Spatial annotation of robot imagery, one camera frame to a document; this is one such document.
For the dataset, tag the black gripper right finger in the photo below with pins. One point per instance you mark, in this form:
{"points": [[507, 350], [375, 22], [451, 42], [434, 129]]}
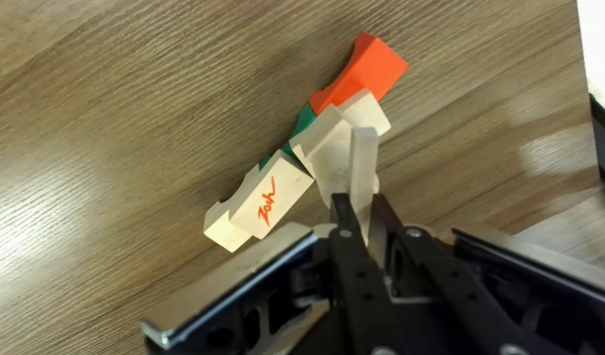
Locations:
{"points": [[440, 283]]}

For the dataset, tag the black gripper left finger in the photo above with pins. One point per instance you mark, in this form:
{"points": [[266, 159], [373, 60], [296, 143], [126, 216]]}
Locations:
{"points": [[353, 277]]}

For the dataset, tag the wooden block with red writing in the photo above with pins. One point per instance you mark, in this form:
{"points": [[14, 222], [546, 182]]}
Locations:
{"points": [[268, 198]]}

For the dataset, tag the pale wooden tower block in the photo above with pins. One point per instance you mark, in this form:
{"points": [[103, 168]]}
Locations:
{"points": [[327, 155]]}

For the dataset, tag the green wooden block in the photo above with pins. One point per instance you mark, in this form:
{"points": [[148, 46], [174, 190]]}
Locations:
{"points": [[304, 123]]}

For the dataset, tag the orange wooden block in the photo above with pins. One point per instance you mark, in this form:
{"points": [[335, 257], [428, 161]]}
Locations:
{"points": [[365, 70]]}

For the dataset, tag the black desk frame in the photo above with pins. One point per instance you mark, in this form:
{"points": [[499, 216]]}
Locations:
{"points": [[603, 145]]}

